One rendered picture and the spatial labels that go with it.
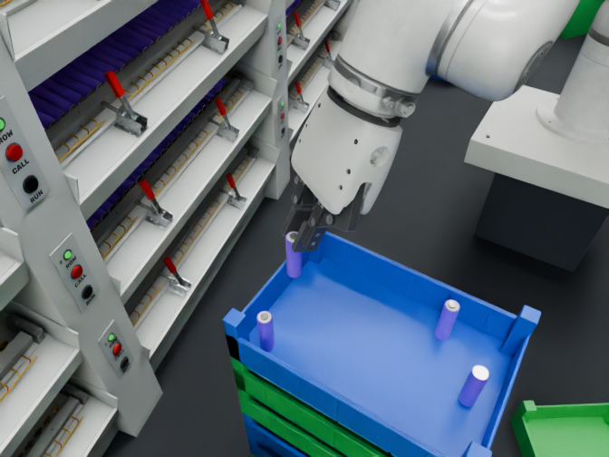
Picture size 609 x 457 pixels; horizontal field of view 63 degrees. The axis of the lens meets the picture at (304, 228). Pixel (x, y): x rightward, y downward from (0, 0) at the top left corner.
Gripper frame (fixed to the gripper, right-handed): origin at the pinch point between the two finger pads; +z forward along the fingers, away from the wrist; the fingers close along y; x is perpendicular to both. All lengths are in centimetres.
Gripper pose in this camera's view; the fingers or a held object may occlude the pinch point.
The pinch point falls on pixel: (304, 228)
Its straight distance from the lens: 54.8
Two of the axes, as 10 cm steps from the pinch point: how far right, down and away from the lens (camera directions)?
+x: -8.0, 0.2, -6.0
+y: -4.7, -6.4, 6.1
